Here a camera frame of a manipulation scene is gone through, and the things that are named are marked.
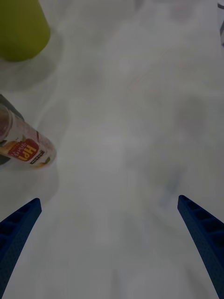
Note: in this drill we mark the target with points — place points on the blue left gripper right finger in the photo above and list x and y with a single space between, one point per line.
205 236

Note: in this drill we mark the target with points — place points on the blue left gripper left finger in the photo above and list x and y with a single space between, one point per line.
16 236

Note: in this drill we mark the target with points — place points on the yellow-green plastic bin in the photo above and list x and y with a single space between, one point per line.
21 30

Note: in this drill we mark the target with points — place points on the clear bottle with red cap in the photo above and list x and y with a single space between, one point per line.
28 147

